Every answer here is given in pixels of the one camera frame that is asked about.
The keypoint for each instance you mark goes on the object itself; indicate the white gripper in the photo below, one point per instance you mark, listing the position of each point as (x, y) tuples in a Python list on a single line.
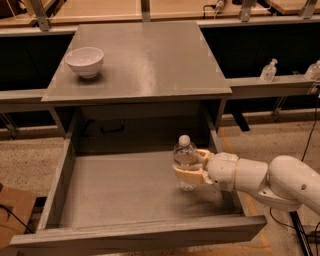
[(222, 170)]

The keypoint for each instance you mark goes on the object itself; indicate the clear plastic water bottle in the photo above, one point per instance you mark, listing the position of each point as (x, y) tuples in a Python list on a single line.
[(185, 154)]

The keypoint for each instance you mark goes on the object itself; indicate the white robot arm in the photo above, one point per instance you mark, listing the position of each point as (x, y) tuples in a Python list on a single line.
[(286, 183)]

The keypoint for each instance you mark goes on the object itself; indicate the open grey top drawer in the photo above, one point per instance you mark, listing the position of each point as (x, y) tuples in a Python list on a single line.
[(118, 203)]

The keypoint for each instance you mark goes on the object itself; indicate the clear soap dispenser bottle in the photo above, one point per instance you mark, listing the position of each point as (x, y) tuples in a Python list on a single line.
[(269, 71)]

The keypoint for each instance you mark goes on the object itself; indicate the grey cabinet with top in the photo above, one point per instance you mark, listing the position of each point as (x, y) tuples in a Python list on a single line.
[(161, 79)]

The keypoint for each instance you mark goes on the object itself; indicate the white ceramic bowl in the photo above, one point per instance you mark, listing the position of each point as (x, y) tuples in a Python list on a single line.
[(85, 62)]

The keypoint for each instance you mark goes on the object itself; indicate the brown cardboard box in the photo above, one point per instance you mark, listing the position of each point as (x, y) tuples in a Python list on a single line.
[(15, 212)]

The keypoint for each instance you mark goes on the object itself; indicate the grey metal rail shelf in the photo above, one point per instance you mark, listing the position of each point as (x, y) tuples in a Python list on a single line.
[(242, 88)]

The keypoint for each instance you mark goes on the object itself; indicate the black drawer handle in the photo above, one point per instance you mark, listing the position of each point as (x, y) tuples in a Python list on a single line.
[(95, 128)]

